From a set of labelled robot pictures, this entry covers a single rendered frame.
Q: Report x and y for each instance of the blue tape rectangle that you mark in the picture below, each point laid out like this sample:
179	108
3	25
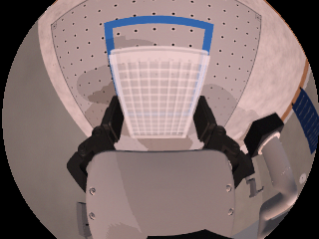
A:
157	19

